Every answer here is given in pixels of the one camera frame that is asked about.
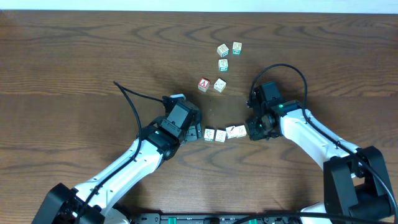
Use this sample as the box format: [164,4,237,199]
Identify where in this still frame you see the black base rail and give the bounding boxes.
[130,211,376,224]

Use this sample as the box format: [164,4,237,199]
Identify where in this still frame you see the wooden block green Z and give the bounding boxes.
[232,42,242,55]

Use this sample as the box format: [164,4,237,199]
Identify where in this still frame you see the wooden block green 4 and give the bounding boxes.
[216,44,229,58]

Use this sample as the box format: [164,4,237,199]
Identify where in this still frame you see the wooden block bee picture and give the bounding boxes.
[215,129,226,142]

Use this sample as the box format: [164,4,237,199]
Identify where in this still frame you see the wooden block yellow W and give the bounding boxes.
[213,78,227,93]

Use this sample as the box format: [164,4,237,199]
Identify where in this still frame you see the wooden block umbrella seven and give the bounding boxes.
[203,129,215,141]

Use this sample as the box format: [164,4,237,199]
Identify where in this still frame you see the wooden block red A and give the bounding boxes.
[198,78,210,92]

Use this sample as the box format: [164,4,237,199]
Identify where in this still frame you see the wooden block green L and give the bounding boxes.
[218,58,229,72]

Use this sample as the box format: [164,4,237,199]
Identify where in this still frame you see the wooden block blue X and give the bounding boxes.
[225,126,237,139]

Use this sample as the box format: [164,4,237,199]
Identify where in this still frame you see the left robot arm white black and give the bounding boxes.
[33,116,202,223]

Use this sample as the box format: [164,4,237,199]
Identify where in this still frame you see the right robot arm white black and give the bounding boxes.
[247,96,397,223]

